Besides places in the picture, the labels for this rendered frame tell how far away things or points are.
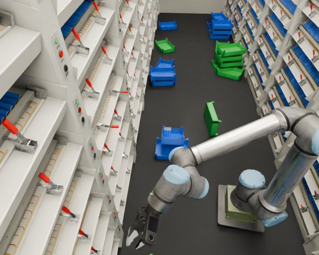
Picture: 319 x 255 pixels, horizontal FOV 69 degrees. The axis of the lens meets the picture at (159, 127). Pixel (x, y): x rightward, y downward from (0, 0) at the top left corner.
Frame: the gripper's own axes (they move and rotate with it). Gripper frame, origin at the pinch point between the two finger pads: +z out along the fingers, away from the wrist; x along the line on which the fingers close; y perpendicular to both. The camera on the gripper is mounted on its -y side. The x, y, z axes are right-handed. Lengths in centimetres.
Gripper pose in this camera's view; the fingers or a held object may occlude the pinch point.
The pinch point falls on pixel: (132, 246)
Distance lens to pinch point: 104.3
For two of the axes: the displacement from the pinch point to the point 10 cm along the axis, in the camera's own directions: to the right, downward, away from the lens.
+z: -5.0, 8.4, 2.3
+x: -8.5, -4.3, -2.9
